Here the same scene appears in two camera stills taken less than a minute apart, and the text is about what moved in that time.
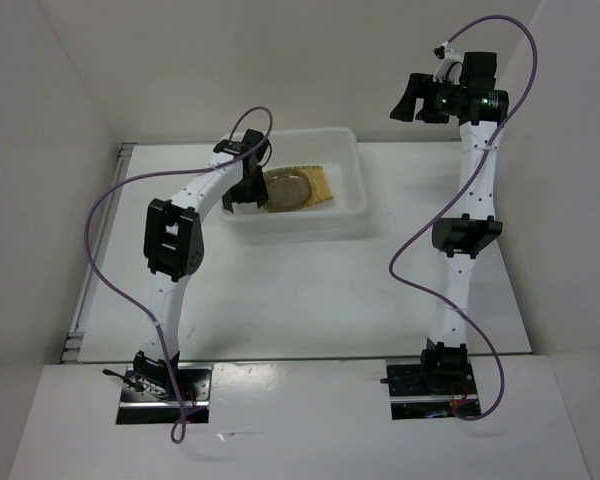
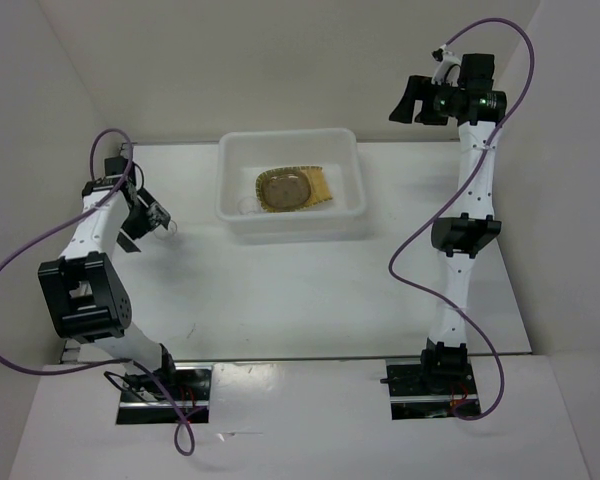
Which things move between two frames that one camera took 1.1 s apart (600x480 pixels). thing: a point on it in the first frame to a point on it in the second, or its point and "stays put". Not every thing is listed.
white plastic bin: x=339 y=152 stays put
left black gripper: x=256 y=193 to x=154 y=215
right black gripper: x=418 y=86 stays put
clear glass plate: x=288 y=189 stays put
